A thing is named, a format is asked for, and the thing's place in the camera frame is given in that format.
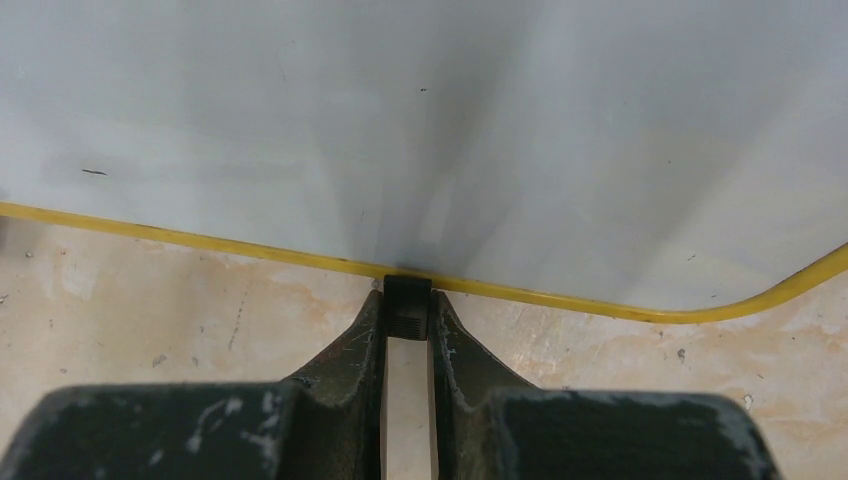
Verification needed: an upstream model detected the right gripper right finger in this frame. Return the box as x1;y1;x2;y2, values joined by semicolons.
428;291;781;479

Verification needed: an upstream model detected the yellow framed whiteboard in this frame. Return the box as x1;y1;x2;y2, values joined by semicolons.
1;1;847;322

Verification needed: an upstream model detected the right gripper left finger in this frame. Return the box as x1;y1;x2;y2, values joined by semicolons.
1;291;387;479

